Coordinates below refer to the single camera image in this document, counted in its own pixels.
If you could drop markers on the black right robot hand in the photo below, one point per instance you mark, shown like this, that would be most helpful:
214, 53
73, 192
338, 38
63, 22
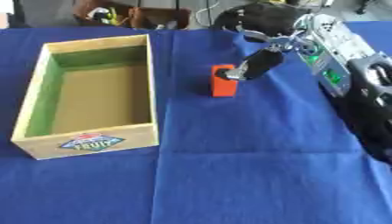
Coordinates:
265, 17

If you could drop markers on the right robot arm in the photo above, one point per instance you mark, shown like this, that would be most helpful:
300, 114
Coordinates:
352, 73

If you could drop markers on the tan cardboard box green inside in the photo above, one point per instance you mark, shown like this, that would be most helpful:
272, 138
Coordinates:
89, 96

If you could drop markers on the orange rectangular block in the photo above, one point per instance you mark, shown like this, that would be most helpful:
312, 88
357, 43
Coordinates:
223, 86

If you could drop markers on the brown bag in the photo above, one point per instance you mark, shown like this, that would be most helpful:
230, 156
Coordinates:
133, 13

